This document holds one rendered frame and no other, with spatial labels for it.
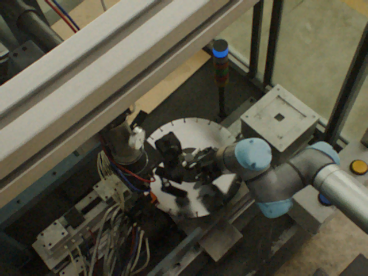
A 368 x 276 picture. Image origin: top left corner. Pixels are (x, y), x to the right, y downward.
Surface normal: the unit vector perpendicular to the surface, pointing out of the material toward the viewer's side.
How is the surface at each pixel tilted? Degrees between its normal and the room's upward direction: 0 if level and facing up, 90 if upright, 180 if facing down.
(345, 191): 32
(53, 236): 0
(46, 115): 0
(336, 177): 21
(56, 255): 90
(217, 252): 0
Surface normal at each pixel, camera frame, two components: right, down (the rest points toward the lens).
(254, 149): 0.37, -0.15
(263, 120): -0.10, -0.45
